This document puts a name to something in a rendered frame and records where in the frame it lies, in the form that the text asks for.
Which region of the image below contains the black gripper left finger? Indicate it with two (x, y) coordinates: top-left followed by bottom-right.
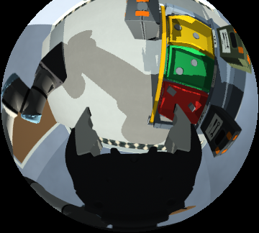
(65, 107), (103, 191)

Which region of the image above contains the dark grey metal shelf rack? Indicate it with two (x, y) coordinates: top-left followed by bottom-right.
(147, 3), (247, 134)

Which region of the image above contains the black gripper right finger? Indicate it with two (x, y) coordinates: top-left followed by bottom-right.
(164, 104), (202, 187)

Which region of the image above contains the yellow open bin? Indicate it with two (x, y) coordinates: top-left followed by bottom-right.
(167, 16), (214, 60)

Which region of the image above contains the red bin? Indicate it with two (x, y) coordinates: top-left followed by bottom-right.
(158, 81), (208, 124)

